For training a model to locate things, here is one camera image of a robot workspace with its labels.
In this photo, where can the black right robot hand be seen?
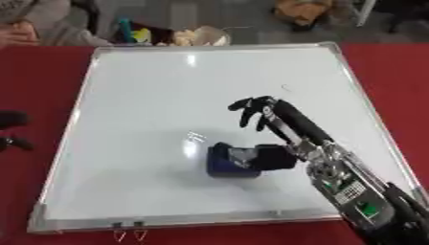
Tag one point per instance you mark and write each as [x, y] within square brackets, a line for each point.
[299, 122]

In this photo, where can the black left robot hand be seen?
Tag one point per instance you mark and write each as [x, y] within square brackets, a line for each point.
[12, 118]

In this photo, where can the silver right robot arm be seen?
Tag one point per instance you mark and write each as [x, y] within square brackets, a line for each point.
[357, 191]

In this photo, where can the silver framed whiteboard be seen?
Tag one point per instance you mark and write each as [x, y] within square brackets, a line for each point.
[145, 105]

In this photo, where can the person's hand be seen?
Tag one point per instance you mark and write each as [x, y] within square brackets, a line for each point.
[15, 35]

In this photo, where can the person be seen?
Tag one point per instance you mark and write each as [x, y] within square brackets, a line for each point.
[53, 22]

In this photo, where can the brown bag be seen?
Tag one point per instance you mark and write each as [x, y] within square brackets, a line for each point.
[304, 11]

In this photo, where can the white metal leg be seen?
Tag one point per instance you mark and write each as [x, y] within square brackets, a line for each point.
[364, 12]

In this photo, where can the teal bottle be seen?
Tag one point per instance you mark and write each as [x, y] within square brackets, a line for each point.
[125, 30]

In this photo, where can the yellow packet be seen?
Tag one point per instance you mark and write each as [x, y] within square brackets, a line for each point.
[142, 35]

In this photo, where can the dark chair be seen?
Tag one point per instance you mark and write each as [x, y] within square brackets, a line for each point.
[406, 12]

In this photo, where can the metal hanging clip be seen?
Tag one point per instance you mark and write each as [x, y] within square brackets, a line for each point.
[139, 231]
[118, 232]

